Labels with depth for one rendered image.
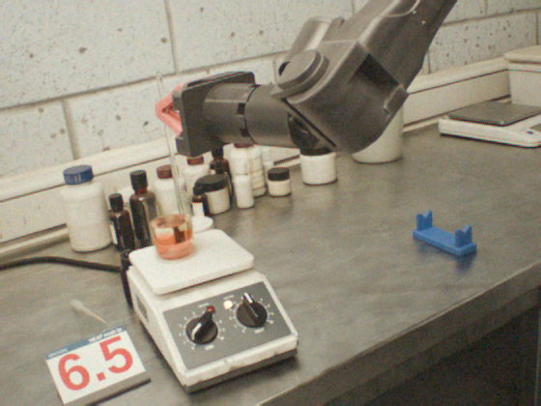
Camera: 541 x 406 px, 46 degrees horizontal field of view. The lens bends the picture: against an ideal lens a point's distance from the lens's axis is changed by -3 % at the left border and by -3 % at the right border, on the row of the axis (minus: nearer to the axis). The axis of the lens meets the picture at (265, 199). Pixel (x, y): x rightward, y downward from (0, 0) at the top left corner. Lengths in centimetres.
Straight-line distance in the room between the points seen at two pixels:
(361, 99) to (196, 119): 18
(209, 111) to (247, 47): 72
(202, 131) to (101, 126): 60
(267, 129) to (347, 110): 9
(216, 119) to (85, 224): 49
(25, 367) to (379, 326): 40
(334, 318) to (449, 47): 108
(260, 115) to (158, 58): 69
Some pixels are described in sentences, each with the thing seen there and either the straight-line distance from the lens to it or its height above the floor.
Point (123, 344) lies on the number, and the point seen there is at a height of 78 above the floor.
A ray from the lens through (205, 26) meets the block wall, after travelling 128.
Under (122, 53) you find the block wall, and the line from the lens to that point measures 121.
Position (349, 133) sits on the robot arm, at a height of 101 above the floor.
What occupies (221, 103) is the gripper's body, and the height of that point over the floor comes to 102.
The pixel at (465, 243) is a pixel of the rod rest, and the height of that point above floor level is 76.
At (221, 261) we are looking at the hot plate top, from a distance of 72.
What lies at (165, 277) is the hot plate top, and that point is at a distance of 71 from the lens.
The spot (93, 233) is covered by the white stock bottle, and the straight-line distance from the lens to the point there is 106.
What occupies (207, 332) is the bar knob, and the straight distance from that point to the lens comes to 67.
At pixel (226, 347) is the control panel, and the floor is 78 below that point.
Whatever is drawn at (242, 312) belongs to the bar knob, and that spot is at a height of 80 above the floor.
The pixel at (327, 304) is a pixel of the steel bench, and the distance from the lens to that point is 79.
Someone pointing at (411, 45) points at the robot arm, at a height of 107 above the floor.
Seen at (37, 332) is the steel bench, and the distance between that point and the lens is 86.
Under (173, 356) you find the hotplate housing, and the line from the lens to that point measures 66.
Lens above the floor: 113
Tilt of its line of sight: 19 degrees down
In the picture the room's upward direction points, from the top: 7 degrees counter-clockwise
